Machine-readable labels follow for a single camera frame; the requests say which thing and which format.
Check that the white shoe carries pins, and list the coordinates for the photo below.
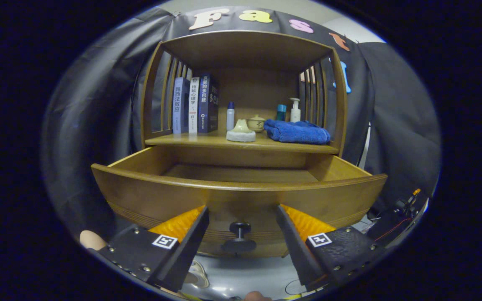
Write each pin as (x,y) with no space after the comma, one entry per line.
(197,276)

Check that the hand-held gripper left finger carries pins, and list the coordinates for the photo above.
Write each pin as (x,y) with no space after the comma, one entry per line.
(140,253)

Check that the black device with orange part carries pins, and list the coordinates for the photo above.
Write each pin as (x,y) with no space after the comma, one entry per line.
(406,205)

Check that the wooden countertop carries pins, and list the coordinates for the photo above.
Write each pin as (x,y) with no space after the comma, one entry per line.
(211,140)

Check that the pale green ceramic holder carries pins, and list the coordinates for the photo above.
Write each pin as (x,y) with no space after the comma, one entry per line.
(241,130)

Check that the white bottle with blue cap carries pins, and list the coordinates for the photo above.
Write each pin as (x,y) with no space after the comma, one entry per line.
(230,117)

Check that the white book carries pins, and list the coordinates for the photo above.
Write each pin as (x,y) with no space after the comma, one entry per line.
(193,104)

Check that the dark floor mat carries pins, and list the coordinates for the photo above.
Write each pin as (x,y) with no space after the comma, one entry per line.
(385,234)

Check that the black drawer knob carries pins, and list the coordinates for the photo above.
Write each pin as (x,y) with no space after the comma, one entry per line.
(239,238)

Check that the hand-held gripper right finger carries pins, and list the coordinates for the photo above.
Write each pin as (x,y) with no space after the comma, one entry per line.
(341,251)

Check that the white pump bottle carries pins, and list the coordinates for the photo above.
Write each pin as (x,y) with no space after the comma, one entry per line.
(295,112)

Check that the blue towel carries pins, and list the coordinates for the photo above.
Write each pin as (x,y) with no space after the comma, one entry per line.
(297,131)

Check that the wooden cabinet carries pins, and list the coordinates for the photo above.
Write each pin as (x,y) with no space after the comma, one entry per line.
(249,90)

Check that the teal bottle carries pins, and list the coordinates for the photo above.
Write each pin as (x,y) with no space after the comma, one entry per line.
(281,113)

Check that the dark navy book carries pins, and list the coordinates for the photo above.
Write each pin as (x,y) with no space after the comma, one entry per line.
(208,103)

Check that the beige lidded tea cup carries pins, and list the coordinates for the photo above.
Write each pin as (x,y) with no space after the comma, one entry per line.
(256,123)

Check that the wooden drawer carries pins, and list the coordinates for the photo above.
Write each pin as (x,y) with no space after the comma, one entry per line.
(241,200)

